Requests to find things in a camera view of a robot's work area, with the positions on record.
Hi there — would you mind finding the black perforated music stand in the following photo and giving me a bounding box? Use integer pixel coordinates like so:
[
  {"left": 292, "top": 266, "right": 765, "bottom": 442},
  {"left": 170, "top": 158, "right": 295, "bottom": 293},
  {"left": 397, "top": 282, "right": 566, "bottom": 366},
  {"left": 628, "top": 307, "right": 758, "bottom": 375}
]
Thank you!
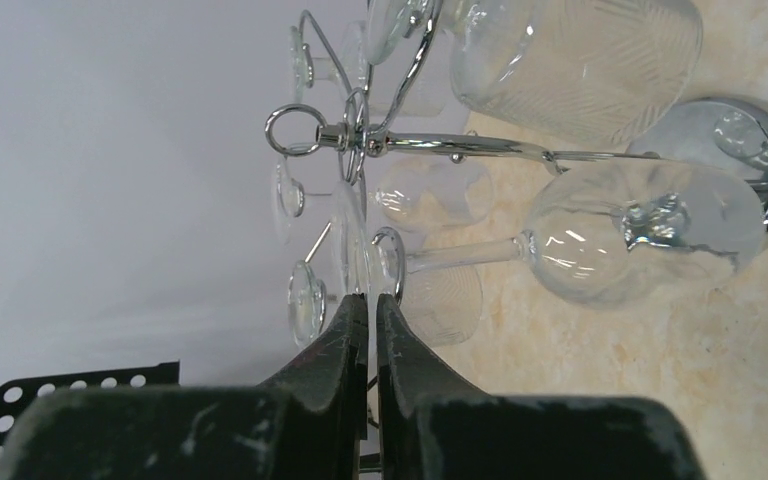
[{"left": 0, "top": 360, "right": 181, "bottom": 463}]

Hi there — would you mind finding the clear smooth wine glass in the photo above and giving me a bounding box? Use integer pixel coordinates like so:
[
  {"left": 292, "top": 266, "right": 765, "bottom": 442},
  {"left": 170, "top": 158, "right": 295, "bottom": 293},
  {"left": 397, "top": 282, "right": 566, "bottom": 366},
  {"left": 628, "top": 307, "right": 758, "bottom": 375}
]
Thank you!
[{"left": 329, "top": 157, "right": 767, "bottom": 308}]

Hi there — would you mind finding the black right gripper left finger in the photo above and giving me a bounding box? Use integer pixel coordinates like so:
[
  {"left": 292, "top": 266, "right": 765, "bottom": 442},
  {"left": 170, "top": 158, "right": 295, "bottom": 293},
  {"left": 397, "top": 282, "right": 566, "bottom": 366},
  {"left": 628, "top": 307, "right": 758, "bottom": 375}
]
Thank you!
[{"left": 0, "top": 294, "right": 368, "bottom": 479}]

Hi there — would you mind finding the etched wine glass near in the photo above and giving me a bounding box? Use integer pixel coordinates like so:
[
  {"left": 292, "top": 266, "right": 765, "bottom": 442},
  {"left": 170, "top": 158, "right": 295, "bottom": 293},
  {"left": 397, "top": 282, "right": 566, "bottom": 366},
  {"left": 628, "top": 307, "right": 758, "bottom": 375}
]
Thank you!
[{"left": 365, "top": 0, "right": 705, "bottom": 148}]

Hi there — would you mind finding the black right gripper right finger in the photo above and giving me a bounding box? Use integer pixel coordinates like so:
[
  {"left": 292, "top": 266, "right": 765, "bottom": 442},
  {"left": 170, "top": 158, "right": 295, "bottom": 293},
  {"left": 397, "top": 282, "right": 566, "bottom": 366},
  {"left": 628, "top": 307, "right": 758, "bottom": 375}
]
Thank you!
[{"left": 376, "top": 294, "right": 705, "bottom": 479}]

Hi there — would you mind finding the etched wine glass far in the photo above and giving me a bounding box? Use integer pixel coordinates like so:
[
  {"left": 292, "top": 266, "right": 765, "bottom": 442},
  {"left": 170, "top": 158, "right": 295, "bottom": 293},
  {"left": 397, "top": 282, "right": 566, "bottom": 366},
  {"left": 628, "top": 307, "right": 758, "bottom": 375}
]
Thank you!
[{"left": 287, "top": 260, "right": 484, "bottom": 348}]

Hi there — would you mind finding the etched wine glass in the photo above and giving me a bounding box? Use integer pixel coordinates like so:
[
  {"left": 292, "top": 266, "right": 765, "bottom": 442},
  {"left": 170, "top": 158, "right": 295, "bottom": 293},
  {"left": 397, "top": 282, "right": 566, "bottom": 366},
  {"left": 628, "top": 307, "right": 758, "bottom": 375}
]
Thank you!
[
  {"left": 365, "top": 0, "right": 705, "bottom": 148},
  {"left": 287, "top": 260, "right": 484, "bottom": 348}
]

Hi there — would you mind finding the chrome wine glass rack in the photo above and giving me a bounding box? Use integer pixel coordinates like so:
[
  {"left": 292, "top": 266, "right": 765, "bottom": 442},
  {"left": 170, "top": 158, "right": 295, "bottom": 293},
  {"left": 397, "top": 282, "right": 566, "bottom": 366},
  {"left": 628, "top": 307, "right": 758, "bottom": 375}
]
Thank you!
[{"left": 281, "top": 27, "right": 768, "bottom": 250}]

